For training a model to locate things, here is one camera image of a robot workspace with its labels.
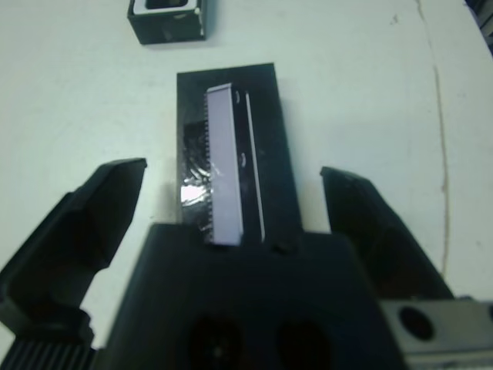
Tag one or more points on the black box base white inlay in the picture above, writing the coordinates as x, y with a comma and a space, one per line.
169, 29

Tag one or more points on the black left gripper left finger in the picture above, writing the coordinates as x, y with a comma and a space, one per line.
77, 239

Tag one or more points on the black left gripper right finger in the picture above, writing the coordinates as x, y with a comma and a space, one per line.
377, 239

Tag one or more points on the glossy black box lid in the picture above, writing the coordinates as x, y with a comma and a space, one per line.
269, 154

